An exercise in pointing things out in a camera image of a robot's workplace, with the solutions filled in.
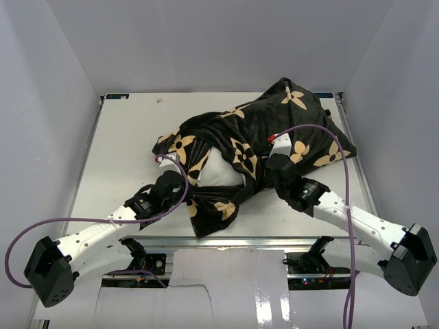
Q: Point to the blue left corner label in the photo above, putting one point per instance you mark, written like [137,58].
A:
[113,96]

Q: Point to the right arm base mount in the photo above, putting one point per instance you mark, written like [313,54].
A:
[308,270]

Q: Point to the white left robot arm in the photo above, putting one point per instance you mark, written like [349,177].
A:
[55,268]

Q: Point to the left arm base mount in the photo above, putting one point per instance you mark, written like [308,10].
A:
[145,266]

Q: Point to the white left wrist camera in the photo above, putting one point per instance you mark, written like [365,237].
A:
[169,162]

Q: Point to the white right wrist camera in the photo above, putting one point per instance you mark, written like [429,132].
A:
[281,144]

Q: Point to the white pillow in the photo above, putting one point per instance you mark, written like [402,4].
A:
[218,172]

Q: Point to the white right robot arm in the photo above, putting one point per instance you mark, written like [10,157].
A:
[403,256]

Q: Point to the black floral pillowcase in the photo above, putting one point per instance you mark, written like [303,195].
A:
[241,134]

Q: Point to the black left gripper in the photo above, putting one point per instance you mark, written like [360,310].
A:
[184,187]

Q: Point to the blue corner label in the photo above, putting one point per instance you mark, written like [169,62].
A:
[113,96]
[325,95]

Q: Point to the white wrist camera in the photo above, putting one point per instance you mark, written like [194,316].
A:
[281,144]
[169,162]

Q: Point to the blue right corner label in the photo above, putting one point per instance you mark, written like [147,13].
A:
[325,95]

